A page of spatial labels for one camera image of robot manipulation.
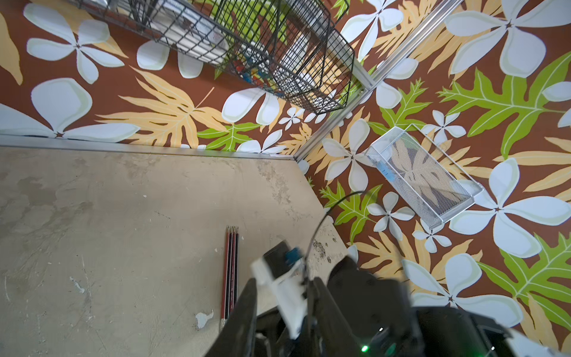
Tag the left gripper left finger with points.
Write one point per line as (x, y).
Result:
(237, 337)

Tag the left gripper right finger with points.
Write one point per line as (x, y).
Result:
(329, 328)

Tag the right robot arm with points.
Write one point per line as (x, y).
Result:
(354, 313)

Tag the blue object in basket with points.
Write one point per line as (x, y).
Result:
(387, 172)

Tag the white mesh corner basket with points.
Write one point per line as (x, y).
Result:
(434, 186)

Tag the black wire basket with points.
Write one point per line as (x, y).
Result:
(290, 49)

